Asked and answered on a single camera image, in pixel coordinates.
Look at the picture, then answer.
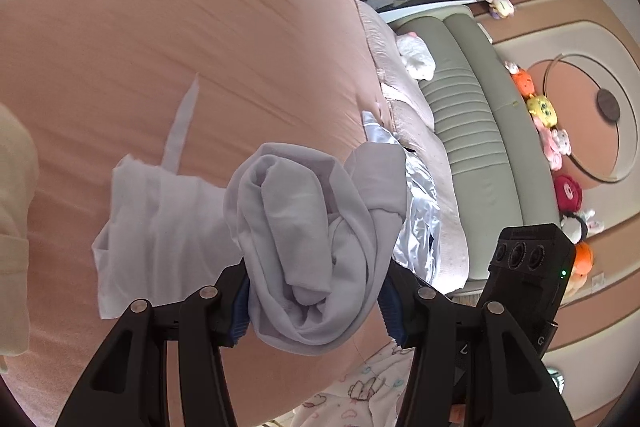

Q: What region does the white garment with tie straps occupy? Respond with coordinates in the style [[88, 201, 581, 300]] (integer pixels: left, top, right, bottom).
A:
[[91, 73, 241, 320]]

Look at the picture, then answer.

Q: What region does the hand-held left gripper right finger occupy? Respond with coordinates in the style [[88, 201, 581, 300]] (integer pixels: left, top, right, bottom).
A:
[[378, 263, 566, 427]]

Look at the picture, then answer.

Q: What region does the cream folded garment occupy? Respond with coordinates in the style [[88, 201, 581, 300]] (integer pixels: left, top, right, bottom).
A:
[[0, 102, 41, 373]]

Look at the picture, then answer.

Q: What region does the white bunny plush toy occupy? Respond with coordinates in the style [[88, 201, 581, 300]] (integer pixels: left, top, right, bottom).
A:
[[575, 208, 603, 235]]

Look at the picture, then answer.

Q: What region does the yellow square plush toy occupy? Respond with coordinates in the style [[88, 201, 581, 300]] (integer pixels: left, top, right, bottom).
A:
[[526, 94, 556, 128]]

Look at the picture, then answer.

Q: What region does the small orange plush toy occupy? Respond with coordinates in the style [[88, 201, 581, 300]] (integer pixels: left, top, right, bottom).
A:
[[511, 69, 533, 98]]

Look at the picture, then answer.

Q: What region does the grey padded headboard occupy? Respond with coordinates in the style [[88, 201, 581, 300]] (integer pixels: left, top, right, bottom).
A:
[[387, 4, 563, 293]]

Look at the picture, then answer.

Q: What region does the black white penguin plush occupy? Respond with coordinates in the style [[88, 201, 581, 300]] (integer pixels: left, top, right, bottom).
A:
[[560, 213, 588, 240]]

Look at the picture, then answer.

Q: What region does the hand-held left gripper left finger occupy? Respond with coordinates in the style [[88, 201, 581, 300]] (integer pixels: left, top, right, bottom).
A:
[[55, 257, 250, 427]]

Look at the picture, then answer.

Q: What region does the large orange plush toy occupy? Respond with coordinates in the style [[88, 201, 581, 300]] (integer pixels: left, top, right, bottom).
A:
[[570, 241, 596, 290]]

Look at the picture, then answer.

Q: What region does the red plush toy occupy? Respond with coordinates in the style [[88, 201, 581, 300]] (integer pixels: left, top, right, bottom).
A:
[[552, 174, 583, 210]]

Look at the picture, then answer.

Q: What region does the white t-shirt navy trim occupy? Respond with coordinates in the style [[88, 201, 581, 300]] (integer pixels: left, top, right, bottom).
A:
[[224, 142, 407, 354]]

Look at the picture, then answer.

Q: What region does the pink plush toy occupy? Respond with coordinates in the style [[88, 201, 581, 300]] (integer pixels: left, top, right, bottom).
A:
[[532, 117, 563, 170]]

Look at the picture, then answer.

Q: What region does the shiny white satin garment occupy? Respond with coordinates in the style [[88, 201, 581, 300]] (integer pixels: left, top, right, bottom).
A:
[[361, 109, 443, 283]]

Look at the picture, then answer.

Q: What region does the pink round bed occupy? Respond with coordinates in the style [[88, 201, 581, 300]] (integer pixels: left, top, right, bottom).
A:
[[0, 0, 396, 423]]

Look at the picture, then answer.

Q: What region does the round ring ceiling lamp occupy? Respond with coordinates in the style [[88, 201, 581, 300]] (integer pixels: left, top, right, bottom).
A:
[[545, 53, 636, 182]]

